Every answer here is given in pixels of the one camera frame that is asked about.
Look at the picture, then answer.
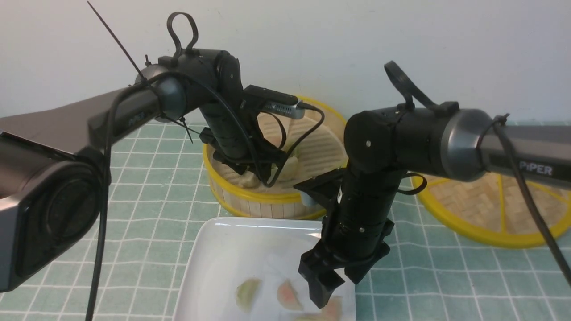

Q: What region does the white dumpling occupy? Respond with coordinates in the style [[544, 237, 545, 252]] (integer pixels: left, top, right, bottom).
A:
[[237, 172, 261, 189], [277, 156, 298, 181]]

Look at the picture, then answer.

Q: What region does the yellow rimmed bamboo steamer basket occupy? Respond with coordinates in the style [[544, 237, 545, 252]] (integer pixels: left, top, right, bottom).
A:
[[203, 98, 348, 220]]

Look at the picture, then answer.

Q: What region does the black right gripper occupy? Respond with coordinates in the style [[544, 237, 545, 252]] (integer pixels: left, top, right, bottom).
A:
[[298, 214, 394, 309]]

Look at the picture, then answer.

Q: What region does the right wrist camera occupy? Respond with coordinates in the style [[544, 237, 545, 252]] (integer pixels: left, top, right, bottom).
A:
[[293, 167, 345, 210]]

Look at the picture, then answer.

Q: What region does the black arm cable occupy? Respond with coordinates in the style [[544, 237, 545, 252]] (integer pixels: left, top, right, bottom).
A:
[[85, 71, 326, 321], [488, 114, 571, 288]]

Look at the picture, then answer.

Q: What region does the green dumpling on plate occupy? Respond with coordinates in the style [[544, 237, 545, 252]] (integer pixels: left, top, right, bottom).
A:
[[235, 278, 262, 313]]

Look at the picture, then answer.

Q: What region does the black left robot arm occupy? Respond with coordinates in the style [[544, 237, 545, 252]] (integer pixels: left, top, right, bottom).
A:
[[1, 12, 310, 292]]

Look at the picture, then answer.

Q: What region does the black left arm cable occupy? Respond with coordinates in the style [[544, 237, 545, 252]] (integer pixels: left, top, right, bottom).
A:
[[85, 71, 326, 321]]

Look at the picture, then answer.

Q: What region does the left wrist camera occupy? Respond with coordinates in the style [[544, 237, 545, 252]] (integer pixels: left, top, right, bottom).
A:
[[242, 85, 310, 119]]

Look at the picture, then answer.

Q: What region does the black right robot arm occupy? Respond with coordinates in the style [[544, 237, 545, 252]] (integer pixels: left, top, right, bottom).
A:
[[294, 61, 571, 309]]

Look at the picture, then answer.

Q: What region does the white square plate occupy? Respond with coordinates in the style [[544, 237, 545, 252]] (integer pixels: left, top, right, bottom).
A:
[[173, 217, 356, 321]]

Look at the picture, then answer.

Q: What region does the green checkered tablecloth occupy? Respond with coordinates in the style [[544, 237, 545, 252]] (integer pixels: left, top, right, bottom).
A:
[[1, 123, 570, 321]]

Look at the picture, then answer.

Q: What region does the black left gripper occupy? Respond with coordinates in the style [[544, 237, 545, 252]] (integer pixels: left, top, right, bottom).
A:
[[199, 127, 287, 185]]

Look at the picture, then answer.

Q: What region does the yellow woven bamboo steamer lid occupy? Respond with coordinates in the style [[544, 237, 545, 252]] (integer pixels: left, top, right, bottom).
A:
[[417, 173, 545, 248]]

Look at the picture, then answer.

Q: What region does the pink dumpling on plate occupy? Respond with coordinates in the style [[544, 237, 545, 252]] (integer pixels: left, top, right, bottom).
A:
[[294, 296, 342, 321], [277, 279, 303, 311]]

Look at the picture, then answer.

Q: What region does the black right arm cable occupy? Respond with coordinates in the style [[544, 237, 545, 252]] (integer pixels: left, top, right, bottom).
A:
[[488, 114, 571, 288]]

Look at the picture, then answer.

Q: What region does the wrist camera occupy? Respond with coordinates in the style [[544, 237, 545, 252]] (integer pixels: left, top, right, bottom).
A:
[[242, 85, 310, 119], [293, 167, 345, 210]]

